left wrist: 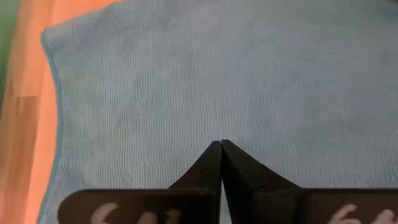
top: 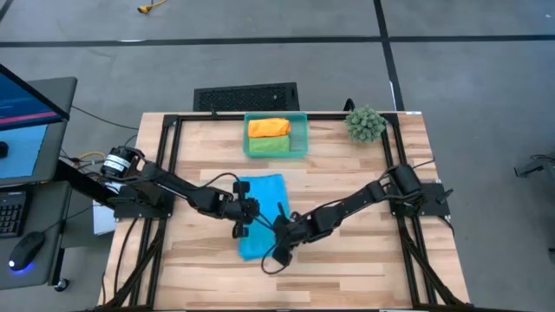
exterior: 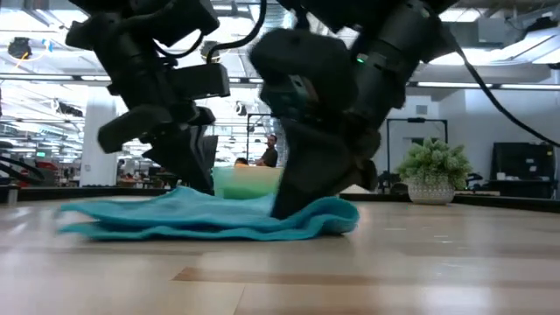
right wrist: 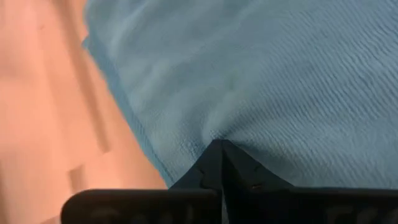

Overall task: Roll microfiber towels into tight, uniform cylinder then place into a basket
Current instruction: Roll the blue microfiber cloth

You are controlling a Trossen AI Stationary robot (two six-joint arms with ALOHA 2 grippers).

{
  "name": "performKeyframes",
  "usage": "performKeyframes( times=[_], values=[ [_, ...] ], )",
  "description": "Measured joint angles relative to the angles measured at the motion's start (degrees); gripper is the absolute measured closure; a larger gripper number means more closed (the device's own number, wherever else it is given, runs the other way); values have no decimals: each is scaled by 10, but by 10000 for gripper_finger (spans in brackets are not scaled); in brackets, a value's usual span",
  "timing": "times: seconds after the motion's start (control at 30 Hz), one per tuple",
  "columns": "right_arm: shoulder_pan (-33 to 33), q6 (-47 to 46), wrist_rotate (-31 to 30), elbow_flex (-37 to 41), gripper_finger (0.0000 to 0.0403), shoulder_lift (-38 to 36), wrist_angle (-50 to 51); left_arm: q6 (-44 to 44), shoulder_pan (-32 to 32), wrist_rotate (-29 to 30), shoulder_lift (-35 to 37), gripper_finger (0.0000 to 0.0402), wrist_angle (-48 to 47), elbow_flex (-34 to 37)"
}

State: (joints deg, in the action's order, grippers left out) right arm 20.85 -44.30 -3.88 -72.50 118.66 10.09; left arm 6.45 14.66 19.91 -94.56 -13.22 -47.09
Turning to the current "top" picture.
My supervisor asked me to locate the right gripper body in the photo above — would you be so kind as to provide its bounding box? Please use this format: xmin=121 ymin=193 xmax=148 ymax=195
xmin=272 ymin=211 xmax=313 ymax=250

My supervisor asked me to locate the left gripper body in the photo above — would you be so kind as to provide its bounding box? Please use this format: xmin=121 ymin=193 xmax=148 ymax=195
xmin=225 ymin=193 xmax=261 ymax=238

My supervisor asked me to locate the blue microfiber towel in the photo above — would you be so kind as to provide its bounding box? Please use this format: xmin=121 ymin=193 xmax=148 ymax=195
xmin=236 ymin=172 xmax=291 ymax=263

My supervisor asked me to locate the green microfiber towel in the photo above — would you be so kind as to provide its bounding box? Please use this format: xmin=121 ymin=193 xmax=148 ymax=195
xmin=248 ymin=134 xmax=291 ymax=153

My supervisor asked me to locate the orange microfiber towel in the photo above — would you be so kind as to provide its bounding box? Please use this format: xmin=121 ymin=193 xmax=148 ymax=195
xmin=247 ymin=117 xmax=291 ymax=139

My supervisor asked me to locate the teal translucent plastic basket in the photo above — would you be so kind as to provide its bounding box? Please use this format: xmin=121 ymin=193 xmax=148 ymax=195
xmin=242 ymin=111 xmax=309 ymax=160

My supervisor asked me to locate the artificial green potted plant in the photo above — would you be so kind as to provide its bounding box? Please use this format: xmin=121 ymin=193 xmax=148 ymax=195
xmin=344 ymin=105 xmax=387 ymax=146

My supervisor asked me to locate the white box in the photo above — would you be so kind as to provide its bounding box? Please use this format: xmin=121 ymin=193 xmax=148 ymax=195
xmin=92 ymin=198 xmax=118 ymax=237

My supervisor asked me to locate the grey side desk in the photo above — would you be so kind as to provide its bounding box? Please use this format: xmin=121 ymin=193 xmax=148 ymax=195
xmin=0 ymin=76 xmax=78 ymax=290

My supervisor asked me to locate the black computer mouse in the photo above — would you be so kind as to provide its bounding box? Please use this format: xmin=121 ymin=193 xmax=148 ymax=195
xmin=8 ymin=231 xmax=46 ymax=273

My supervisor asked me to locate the light blue flat panel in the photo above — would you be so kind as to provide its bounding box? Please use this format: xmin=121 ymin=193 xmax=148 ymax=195
xmin=0 ymin=124 xmax=49 ymax=179

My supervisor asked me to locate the backlit black keyboard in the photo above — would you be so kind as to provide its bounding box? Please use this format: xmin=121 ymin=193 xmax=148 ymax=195
xmin=0 ymin=192 xmax=28 ymax=238

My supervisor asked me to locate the computer monitor with blue screen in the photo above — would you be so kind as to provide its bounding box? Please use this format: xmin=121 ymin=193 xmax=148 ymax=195
xmin=0 ymin=63 xmax=70 ymax=132

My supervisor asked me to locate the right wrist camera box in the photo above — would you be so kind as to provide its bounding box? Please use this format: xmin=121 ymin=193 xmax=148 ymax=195
xmin=271 ymin=246 xmax=294 ymax=267

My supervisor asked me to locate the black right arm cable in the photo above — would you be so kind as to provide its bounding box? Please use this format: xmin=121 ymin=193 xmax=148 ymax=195
xmin=260 ymin=242 xmax=287 ymax=276

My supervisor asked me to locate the black aluminium table frame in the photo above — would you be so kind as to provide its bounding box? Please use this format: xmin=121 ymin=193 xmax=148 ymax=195
xmin=99 ymin=112 xmax=472 ymax=312

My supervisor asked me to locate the yellow floor cable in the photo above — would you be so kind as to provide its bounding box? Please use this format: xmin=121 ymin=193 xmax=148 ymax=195
xmin=137 ymin=0 xmax=168 ymax=14

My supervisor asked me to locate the black floor stand with cables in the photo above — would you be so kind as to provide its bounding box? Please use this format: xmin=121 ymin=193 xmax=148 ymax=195
xmin=513 ymin=152 xmax=555 ymax=179

